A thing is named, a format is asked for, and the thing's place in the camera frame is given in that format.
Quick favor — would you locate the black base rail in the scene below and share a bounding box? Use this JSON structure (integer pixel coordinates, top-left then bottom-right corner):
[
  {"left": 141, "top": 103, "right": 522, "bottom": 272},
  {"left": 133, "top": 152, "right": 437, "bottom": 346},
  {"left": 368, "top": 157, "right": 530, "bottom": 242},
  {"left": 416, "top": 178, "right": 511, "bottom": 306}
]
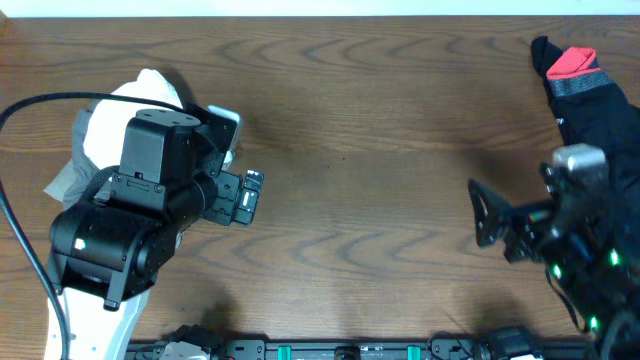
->
[{"left": 124, "top": 325, "right": 590, "bottom": 360}]

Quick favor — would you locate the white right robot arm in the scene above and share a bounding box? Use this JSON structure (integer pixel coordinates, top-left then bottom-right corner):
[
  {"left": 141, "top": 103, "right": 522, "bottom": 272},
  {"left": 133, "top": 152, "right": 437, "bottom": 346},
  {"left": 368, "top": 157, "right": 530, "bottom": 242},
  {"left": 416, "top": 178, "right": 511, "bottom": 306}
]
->
[{"left": 468, "top": 180, "right": 639, "bottom": 359}]

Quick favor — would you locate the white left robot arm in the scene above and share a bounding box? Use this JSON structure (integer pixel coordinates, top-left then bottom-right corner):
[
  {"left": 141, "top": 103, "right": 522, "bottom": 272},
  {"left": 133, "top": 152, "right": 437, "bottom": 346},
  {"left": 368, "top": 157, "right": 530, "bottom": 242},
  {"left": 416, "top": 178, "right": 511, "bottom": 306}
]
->
[{"left": 46, "top": 165, "right": 264, "bottom": 359}]

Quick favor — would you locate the grey folded garment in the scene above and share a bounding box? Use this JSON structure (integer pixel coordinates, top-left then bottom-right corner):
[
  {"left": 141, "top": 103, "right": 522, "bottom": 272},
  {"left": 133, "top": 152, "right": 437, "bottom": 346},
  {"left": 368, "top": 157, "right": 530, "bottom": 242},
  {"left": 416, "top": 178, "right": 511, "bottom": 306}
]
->
[{"left": 44, "top": 106, "right": 99, "bottom": 210}]

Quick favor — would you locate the white printed t-shirt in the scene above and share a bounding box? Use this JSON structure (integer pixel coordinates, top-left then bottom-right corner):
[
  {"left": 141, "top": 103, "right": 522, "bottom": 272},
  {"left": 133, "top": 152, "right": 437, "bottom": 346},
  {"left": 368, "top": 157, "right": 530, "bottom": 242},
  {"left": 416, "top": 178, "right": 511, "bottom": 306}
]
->
[{"left": 73, "top": 69, "right": 186, "bottom": 170}]

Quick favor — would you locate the black garment with red collar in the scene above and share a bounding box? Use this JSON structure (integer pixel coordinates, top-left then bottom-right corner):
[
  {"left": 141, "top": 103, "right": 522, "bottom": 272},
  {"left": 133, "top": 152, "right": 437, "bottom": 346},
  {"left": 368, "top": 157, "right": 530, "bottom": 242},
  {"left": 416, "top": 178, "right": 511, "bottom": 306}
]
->
[{"left": 530, "top": 36, "right": 639, "bottom": 208}]

